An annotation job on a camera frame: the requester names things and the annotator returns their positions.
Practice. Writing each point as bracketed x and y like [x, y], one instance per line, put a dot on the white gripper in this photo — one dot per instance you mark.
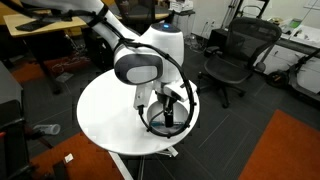
[176, 90]

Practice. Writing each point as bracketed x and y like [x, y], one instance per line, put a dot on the teal and black marker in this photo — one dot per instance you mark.
[163, 125]

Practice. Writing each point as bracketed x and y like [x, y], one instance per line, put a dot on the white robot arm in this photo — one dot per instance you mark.
[139, 60]

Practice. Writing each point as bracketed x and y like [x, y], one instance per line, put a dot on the grey bowl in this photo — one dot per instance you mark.
[155, 113]

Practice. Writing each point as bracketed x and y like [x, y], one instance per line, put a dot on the white round table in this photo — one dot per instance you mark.
[106, 115]

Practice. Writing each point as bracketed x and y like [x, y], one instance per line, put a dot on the white printer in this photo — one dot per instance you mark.
[180, 5]

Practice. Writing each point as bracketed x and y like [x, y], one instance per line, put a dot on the black mesh office chair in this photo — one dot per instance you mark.
[232, 64]

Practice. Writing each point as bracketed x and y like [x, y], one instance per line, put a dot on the small white card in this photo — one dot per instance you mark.
[68, 158]

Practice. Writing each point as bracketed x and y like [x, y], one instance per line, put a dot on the black electric scooter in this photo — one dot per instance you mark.
[281, 78]

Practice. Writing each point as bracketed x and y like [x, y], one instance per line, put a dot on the clear plastic bottle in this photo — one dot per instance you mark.
[48, 129]

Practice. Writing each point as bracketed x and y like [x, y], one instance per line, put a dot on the black keyboard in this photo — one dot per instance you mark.
[32, 26]

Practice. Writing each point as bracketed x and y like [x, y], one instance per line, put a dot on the wooden desk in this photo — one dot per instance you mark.
[14, 20]

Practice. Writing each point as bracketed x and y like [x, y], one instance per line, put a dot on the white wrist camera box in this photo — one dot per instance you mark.
[142, 95]

